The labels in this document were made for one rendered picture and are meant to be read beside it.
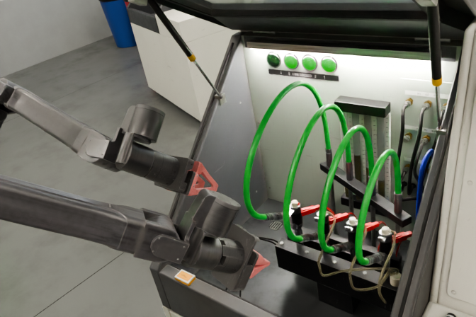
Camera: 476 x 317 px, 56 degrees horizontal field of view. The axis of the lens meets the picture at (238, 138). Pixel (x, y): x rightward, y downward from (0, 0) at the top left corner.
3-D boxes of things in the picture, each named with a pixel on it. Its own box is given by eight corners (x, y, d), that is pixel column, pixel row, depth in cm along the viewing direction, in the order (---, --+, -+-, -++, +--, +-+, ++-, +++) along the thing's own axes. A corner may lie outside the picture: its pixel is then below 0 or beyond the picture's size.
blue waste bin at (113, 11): (105, 47, 713) (90, -2, 676) (137, 35, 747) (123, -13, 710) (127, 51, 673) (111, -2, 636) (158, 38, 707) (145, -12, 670)
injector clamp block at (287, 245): (280, 284, 130) (274, 245, 123) (298, 262, 137) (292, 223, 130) (399, 335, 111) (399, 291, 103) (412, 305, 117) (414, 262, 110)
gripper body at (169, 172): (171, 157, 94) (140, 145, 90) (197, 160, 86) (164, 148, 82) (161, 187, 93) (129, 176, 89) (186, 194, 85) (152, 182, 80)
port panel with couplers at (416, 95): (396, 185, 126) (396, 83, 111) (400, 178, 128) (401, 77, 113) (445, 197, 118) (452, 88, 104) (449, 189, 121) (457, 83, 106)
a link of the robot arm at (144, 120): (113, 168, 92) (82, 154, 85) (132, 115, 95) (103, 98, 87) (159, 176, 86) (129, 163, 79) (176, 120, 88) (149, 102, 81)
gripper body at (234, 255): (262, 239, 79) (234, 233, 74) (239, 292, 79) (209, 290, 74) (239, 224, 84) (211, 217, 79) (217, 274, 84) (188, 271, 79)
